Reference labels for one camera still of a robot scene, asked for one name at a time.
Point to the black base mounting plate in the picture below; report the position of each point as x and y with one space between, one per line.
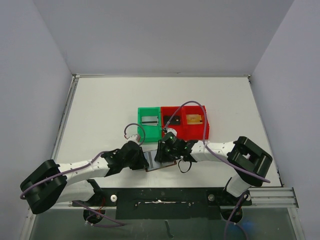
163 203

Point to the silver credit card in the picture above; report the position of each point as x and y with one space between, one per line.
150 120

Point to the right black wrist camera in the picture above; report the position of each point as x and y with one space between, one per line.
170 137

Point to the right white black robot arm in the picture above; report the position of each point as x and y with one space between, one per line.
250 161

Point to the brown leather card holder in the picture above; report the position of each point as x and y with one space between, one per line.
155 165

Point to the gold credit card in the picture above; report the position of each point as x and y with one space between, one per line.
194 119

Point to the black credit card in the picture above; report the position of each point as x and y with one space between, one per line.
175 121

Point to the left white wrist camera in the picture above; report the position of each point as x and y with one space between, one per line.
134 138

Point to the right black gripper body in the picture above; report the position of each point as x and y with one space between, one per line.
161 153

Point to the aluminium frame rail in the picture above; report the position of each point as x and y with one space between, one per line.
266 196

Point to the green plastic bin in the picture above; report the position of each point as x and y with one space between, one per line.
151 133

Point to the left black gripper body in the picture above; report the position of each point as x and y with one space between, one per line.
136 163

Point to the red plastic bin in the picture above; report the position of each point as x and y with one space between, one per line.
195 131
170 110

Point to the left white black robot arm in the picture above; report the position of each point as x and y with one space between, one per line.
53 183

